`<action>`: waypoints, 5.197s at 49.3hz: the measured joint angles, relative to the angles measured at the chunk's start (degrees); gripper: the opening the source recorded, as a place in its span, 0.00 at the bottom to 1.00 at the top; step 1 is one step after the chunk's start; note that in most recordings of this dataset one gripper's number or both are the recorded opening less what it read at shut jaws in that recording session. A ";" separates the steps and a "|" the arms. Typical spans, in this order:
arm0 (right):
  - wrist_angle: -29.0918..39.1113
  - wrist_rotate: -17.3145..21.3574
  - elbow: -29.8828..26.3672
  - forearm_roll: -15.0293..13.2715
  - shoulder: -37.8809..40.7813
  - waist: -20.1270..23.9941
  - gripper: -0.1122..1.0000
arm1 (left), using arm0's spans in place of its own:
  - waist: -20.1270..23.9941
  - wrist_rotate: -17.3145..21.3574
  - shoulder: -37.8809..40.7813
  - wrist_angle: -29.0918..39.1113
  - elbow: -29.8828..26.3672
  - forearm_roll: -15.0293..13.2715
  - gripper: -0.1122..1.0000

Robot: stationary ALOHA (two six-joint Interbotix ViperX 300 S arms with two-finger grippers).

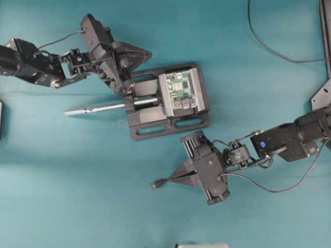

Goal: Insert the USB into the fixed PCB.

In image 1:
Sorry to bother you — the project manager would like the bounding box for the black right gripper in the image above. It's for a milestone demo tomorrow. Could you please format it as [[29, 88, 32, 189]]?
[[169, 131, 230, 205]]

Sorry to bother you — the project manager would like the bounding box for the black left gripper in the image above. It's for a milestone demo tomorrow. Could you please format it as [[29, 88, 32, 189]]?
[[80, 14, 152, 96]]

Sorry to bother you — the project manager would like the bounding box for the black USB plug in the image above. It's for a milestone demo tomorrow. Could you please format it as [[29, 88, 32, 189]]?
[[149, 178, 169, 190]]

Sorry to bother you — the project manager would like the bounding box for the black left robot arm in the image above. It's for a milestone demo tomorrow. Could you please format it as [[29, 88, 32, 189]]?
[[1, 14, 152, 96]]

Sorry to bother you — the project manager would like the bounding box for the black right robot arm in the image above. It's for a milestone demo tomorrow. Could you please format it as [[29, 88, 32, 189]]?
[[167, 106, 330, 205]]

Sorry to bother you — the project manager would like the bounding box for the green Raspberry Pi PCB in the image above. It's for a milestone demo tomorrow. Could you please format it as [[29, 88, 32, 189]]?
[[166, 70, 197, 110]]

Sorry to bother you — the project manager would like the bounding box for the black bench vise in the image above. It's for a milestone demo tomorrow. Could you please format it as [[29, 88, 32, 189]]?
[[124, 63, 210, 141]]

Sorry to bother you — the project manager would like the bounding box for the white box bottom edge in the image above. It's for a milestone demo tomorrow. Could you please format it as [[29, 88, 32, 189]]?
[[174, 243, 229, 248]]

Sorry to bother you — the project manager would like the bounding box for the black object left edge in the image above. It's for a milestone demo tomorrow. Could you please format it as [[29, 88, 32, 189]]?
[[0, 101, 3, 139]]

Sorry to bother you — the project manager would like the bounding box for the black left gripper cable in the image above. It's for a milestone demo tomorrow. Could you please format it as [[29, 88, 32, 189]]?
[[38, 29, 86, 50]]

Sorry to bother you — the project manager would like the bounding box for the silver vise screw handle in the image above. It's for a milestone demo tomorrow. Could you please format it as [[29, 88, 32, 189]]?
[[64, 103, 125, 116]]

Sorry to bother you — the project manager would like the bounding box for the black cable on table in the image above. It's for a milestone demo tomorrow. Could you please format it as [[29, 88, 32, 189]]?
[[247, 0, 331, 64]]

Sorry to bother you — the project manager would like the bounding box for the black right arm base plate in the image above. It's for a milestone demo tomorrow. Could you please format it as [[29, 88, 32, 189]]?
[[311, 79, 331, 111]]

